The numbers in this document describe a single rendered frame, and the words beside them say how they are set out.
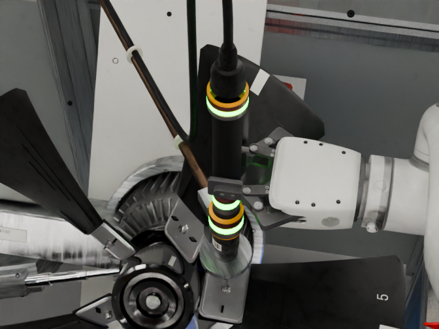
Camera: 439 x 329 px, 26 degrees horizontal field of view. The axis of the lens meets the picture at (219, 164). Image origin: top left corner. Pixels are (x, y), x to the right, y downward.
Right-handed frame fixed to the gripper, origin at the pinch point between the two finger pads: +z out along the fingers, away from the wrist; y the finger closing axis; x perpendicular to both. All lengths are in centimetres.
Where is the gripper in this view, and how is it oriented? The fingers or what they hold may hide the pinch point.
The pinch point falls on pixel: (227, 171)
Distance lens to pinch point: 110.7
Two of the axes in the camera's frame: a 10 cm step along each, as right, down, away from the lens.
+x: 0.1, -5.5, -8.4
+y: 1.6, -8.3, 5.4
